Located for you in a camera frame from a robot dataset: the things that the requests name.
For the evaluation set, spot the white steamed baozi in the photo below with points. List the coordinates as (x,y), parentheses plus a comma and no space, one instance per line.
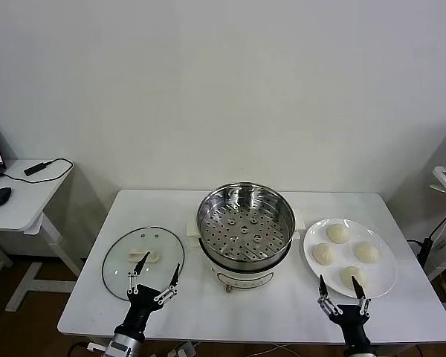
(347,277)
(337,233)
(366,252)
(324,254)

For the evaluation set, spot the black power block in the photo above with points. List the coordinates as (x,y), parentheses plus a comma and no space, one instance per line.
(426,253)

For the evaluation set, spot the white floor power strip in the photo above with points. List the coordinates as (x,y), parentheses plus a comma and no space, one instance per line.
(184,349)

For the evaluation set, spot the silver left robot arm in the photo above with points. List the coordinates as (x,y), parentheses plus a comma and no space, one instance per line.
(124,346)

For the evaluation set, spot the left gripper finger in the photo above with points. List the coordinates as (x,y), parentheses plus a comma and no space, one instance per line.
(133,282)
(174,279)

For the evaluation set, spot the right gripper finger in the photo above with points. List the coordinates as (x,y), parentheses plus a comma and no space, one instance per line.
(323,294)
(364,303)

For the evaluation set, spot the white round plate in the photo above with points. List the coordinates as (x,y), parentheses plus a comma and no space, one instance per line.
(384,271)

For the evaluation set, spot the stainless steel steamer basket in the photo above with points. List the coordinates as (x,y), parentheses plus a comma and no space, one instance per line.
(278,208)

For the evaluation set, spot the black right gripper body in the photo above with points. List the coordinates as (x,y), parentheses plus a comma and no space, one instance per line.
(351,321)

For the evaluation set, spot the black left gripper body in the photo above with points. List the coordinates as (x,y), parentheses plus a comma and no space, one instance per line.
(139,305)

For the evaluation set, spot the white side desk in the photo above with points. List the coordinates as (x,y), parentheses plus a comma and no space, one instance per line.
(29,197)

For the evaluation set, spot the white electric cooker base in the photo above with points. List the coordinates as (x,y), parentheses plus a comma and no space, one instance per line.
(241,279)

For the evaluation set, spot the white floor plug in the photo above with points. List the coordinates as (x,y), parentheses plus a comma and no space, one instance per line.
(96,347)

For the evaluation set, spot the black slim adapter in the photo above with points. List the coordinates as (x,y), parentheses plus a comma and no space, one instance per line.
(35,169)

